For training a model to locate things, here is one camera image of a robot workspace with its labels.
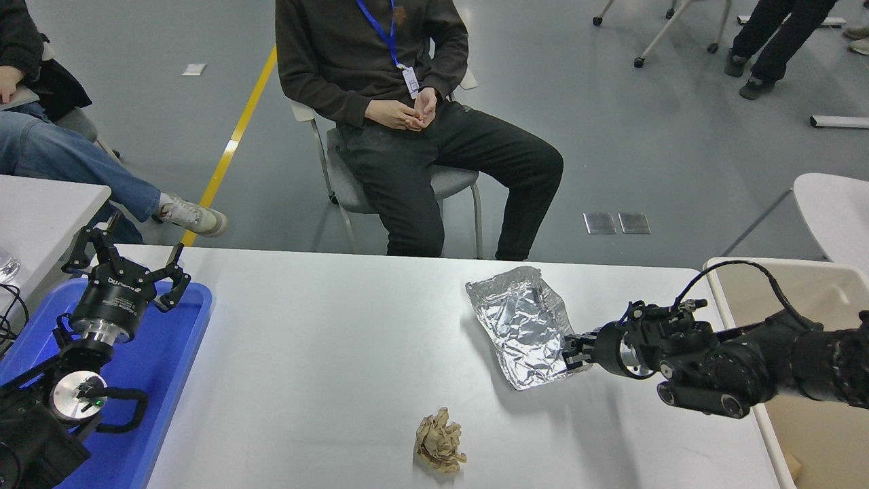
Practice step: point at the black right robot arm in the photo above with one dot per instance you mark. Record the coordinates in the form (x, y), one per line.
(747, 367)

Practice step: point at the white rolling chair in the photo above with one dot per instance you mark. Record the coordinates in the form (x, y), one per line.
(662, 34)

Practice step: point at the person's left hand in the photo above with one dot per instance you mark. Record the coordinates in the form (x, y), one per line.
(426, 105)

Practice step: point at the person's hand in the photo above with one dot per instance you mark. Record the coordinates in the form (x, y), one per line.
(9, 81)

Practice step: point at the pale grey flat board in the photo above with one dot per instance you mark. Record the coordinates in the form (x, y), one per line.
(26, 100)

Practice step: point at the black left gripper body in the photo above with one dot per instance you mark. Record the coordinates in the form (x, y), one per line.
(112, 302)

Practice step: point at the white round table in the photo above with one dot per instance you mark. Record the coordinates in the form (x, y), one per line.
(835, 210)

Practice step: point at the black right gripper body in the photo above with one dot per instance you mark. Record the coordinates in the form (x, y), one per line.
(606, 350)

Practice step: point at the large pale bin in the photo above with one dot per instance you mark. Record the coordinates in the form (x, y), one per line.
(828, 285)

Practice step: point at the clear glass object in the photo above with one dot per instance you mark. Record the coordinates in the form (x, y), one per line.
(8, 270)

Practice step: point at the blue plastic tray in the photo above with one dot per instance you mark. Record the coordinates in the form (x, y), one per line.
(163, 380)

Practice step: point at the white side table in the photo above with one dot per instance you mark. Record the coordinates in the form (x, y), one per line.
(41, 217)

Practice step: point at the person's right hand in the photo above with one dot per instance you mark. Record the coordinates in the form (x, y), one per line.
(388, 115)

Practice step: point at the crumpled tan paper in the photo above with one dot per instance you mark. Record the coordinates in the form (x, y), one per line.
(440, 441)

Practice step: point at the grey chair with white back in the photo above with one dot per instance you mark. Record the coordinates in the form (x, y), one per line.
(451, 180)

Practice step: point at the person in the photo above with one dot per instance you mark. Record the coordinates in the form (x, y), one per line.
(61, 159)
(774, 41)
(861, 45)
(326, 54)

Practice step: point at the metal floor plate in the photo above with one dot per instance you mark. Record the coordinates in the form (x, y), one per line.
(634, 223)
(600, 224)

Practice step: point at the silver foil tray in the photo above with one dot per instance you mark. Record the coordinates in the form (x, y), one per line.
(523, 326)

